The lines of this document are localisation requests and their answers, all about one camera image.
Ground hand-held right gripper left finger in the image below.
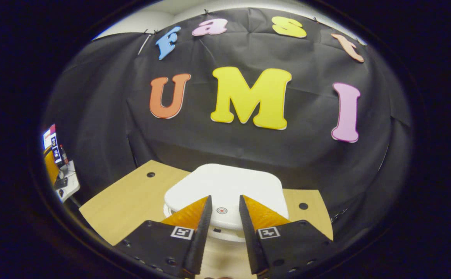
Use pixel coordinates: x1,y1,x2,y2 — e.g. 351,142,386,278
114,195,213,279

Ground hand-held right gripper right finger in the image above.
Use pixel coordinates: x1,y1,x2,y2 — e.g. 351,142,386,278
238,195,333,277

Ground white desktop garbage bin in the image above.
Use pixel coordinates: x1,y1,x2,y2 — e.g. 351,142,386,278
163,163,289,279

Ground wooden desktop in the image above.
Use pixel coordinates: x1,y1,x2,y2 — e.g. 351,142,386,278
79,160,334,279

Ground white side table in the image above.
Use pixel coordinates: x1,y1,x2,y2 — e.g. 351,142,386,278
53,160,81,203

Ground computer monitor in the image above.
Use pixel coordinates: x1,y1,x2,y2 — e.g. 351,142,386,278
42,124,63,165

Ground black backdrop cloth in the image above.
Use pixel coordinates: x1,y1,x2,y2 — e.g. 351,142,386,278
41,8,413,233

